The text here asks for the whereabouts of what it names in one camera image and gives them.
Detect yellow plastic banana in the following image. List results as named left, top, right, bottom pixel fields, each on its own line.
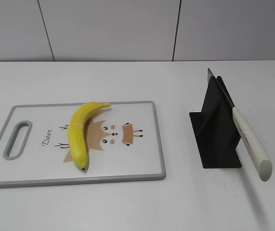
left=68, top=102, right=112, bottom=171

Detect white-handled kitchen knife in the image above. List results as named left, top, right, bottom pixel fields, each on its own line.
left=207, top=68, right=273, bottom=182

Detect white deer cutting board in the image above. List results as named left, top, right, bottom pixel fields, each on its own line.
left=0, top=101, right=166, bottom=188

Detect black knife stand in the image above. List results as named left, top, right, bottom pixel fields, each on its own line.
left=189, top=76, right=241, bottom=168

